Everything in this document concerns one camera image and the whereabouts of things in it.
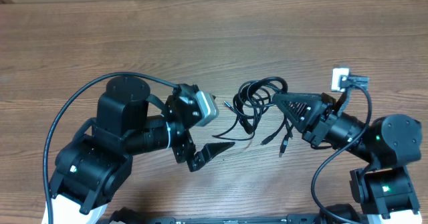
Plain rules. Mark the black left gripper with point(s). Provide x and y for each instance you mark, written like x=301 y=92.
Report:
x=208 y=152

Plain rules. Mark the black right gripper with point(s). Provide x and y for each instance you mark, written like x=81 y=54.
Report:
x=315 y=103

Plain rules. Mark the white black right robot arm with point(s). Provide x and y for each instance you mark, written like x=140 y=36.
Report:
x=383 y=188

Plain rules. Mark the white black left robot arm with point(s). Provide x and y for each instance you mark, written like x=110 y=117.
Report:
x=130 y=120

